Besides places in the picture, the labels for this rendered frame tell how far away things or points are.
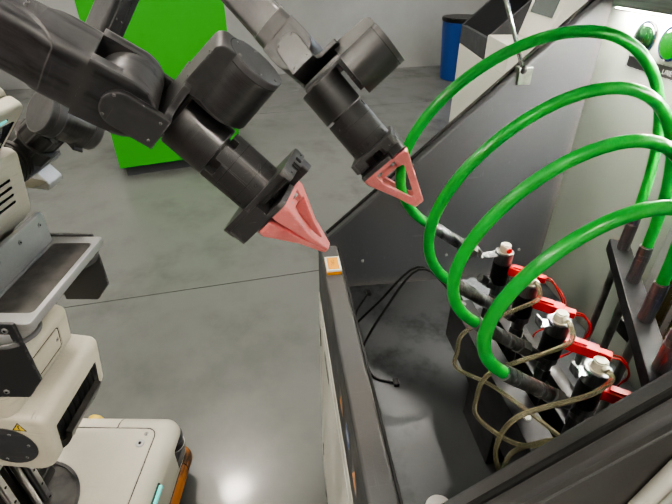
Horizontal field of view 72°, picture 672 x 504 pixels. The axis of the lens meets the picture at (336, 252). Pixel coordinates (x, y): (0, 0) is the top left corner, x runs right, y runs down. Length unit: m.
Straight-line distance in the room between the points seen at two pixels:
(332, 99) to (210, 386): 1.61
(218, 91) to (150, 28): 3.32
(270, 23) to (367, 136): 0.20
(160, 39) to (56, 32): 3.33
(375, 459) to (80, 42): 0.56
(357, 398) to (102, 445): 1.05
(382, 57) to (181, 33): 3.24
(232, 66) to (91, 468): 1.32
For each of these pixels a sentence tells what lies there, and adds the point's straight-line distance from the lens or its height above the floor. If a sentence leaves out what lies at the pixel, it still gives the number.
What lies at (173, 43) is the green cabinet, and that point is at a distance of 3.79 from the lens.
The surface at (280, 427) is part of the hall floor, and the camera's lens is 1.87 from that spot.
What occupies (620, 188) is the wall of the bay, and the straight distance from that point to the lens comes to 1.00.
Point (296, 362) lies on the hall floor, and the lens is 2.08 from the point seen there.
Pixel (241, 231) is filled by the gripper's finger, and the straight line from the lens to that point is 0.50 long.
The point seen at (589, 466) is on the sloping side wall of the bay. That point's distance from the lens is 0.51.
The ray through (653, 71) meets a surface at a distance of 0.74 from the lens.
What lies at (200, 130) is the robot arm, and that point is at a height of 1.36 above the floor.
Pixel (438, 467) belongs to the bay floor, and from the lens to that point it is 0.81.
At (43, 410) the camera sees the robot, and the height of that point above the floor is 0.80.
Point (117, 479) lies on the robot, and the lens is 1.54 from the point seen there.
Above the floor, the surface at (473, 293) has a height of 1.11.
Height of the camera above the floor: 1.50
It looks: 33 degrees down
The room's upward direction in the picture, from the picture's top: straight up
